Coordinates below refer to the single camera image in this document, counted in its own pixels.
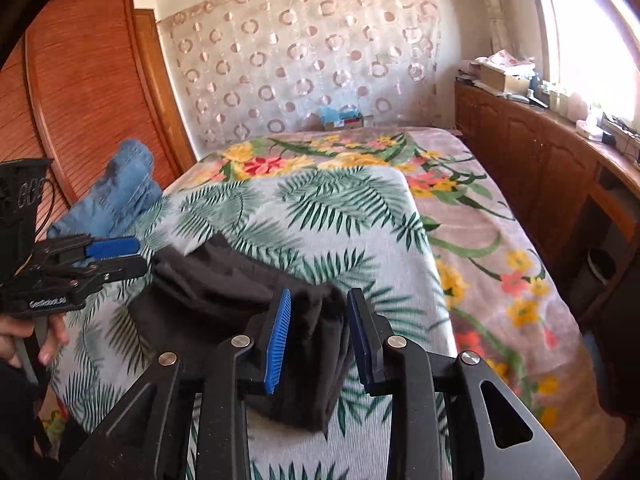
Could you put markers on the leaf print bed sheet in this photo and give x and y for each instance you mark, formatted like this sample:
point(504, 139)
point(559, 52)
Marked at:
point(310, 220)

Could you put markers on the blue jeans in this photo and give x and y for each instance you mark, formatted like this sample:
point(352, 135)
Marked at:
point(120, 195)

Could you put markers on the wooden sideboard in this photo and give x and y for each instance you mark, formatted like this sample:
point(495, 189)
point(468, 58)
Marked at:
point(540, 170)

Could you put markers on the white window curtain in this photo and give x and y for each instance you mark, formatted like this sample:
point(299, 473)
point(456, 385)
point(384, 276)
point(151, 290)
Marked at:
point(487, 5)

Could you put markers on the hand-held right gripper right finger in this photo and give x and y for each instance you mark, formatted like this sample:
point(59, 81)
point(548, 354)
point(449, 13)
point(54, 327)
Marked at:
point(361, 345)

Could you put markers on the box with blue cloth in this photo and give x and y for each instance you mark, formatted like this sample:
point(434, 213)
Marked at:
point(340, 117)

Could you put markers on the person's left hand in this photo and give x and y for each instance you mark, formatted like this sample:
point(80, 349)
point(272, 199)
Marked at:
point(50, 347)

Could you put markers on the circle pattern curtain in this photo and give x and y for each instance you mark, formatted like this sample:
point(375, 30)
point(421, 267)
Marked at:
point(300, 50)

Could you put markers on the white bottles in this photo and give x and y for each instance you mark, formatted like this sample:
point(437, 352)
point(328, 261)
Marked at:
point(559, 99)

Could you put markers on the wooden louvered wardrobe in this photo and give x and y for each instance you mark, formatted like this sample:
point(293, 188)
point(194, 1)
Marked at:
point(85, 100)

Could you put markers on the black pants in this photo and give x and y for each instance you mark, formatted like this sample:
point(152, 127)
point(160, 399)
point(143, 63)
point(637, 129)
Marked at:
point(215, 300)

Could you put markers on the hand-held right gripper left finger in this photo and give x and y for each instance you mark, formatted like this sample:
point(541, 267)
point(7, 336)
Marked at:
point(277, 345)

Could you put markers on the cardboard box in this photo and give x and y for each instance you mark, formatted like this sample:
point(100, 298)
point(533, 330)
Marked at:
point(502, 79)

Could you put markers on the white tissue box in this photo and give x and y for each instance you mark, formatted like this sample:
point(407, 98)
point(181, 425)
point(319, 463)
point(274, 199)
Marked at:
point(589, 131)

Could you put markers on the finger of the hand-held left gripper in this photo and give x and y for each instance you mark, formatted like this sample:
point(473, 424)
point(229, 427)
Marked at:
point(112, 248)
point(125, 268)

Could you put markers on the window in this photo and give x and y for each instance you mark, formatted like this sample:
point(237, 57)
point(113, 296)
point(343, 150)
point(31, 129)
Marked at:
point(590, 35)

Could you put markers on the floral blanket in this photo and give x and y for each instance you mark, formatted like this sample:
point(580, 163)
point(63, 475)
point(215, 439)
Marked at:
point(490, 270)

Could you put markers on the white plastic bags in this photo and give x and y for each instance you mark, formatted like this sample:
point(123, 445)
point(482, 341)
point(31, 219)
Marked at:
point(507, 58)

